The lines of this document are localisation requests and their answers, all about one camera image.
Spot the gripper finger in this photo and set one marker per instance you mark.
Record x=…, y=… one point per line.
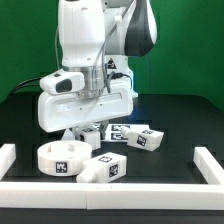
x=68, y=135

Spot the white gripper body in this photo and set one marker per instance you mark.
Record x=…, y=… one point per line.
x=91, y=104

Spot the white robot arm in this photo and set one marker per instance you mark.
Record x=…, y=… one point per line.
x=96, y=37

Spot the white marker sheet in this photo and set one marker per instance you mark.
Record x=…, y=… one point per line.
x=118, y=132

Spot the white U-shaped fence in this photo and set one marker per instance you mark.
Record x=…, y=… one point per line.
x=207, y=196

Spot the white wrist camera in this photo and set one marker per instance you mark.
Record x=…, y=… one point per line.
x=61, y=82

